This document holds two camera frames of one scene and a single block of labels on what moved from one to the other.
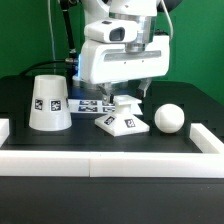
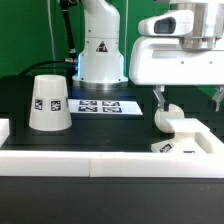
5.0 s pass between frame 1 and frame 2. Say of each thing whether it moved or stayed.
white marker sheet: stayed
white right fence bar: stayed
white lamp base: moved
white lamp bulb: stayed
